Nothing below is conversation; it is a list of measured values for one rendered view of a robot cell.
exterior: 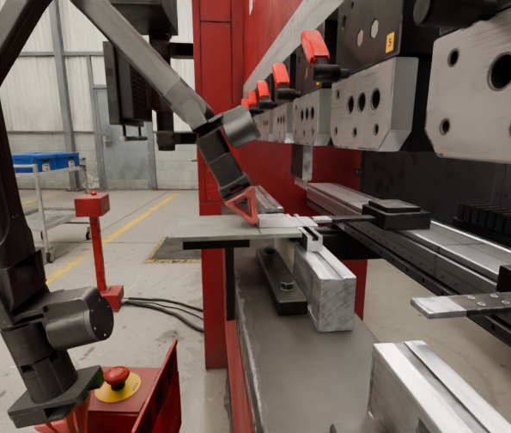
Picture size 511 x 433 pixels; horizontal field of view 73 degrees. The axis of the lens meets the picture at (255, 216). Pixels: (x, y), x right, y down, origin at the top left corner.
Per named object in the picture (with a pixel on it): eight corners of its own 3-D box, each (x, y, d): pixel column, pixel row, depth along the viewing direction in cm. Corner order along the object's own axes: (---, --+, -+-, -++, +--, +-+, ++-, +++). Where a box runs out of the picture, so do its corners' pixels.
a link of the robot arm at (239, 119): (192, 115, 76) (179, 105, 67) (239, 88, 74) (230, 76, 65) (216, 163, 76) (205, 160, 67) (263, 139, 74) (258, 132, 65)
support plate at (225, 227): (176, 220, 83) (176, 216, 83) (283, 216, 87) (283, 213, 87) (168, 242, 66) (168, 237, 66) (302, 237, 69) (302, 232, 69)
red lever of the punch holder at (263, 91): (255, 78, 81) (259, 104, 75) (272, 79, 81) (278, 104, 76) (254, 85, 82) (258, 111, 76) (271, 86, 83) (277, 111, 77)
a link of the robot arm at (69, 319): (13, 261, 47) (-38, 291, 39) (91, 240, 47) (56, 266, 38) (49, 335, 50) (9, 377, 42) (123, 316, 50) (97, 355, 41)
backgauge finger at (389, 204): (303, 220, 86) (304, 200, 85) (401, 216, 89) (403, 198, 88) (318, 233, 74) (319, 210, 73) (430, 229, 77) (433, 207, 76)
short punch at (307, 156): (290, 183, 81) (291, 142, 79) (299, 183, 81) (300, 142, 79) (301, 190, 71) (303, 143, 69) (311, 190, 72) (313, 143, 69)
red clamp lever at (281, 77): (270, 60, 61) (277, 93, 56) (293, 61, 62) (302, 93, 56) (269, 70, 63) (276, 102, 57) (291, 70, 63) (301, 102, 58)
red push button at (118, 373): (112, 381, 60) (110, 362, 59) (134, 381, 60) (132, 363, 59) (100, 398, 56) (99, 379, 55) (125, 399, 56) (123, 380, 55)
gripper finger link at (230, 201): (265, 210, 78) (246, 173, 75) (270, 217, 71) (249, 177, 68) (239, 225, 78) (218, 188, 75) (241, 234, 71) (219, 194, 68)
